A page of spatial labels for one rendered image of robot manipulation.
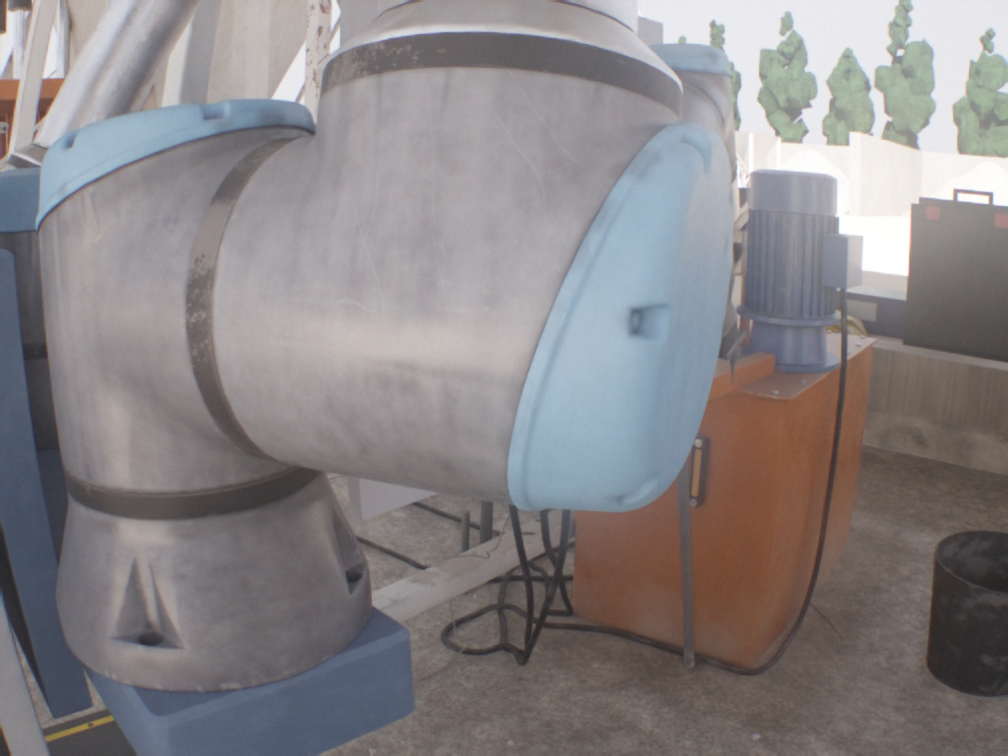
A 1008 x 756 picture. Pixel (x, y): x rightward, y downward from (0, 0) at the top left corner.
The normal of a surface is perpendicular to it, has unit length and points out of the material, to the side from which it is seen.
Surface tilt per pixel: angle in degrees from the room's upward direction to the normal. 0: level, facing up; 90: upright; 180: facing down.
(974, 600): 98
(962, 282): 90
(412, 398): 105
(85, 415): 90
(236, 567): 70
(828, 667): 0
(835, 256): 90
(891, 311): 90
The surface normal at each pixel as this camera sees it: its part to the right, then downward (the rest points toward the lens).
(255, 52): 0.73, 0.16
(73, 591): -0.53, -0.15
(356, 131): -0.65, 0.02
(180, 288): -0.38, 0.03
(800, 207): -0.20, 0.23
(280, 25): 0.69, 0.48
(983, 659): -0.56, 0.34
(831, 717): 0.00, -0.97
